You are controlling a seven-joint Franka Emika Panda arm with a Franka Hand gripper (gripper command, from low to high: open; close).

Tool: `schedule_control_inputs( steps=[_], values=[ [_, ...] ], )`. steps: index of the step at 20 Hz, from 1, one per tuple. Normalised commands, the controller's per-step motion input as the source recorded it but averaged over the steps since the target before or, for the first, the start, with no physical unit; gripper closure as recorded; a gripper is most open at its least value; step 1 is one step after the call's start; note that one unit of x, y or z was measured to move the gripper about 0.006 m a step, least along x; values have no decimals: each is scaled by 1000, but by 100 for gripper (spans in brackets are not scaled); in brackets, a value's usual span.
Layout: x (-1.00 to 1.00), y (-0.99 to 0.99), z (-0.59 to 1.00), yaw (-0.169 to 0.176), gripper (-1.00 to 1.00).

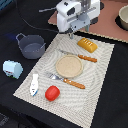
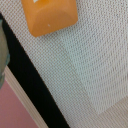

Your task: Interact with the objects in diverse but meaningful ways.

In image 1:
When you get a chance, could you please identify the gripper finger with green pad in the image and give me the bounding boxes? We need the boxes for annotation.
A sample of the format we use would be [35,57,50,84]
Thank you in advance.
[68,31,74,40]

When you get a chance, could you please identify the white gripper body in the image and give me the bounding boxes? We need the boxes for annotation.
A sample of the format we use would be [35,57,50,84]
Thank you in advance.
[56,0,100,33]

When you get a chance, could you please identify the yellow toy bread loaf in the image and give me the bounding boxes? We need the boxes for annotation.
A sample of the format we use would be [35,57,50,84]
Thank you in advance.
[78,38,98,53]

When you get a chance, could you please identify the grey toy pot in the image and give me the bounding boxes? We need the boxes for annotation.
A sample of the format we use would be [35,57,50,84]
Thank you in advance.
[16,33,46,59]

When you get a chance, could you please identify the red toy tomato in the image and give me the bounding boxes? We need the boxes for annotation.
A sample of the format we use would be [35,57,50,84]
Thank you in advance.
[45,86,60,101]

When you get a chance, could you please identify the round wooden plate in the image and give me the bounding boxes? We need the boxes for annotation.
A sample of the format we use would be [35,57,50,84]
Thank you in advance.
[55,55,83,78]

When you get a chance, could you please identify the beige bowl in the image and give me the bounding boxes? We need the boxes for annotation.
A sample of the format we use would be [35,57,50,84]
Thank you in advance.
[119,5,128,30]

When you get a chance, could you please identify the light blue toy carton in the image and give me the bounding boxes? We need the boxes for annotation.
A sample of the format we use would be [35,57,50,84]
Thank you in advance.
[3,60,23,79]

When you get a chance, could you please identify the knife with orange handle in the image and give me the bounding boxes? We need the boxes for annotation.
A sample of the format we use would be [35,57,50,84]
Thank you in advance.
[58,49,97,63]

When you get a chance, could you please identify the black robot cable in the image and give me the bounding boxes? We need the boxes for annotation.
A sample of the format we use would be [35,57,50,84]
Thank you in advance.
[14,0,63,34]

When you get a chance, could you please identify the fork with orange handle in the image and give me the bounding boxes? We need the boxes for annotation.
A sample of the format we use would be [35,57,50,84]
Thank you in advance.
[45,72,85,89]

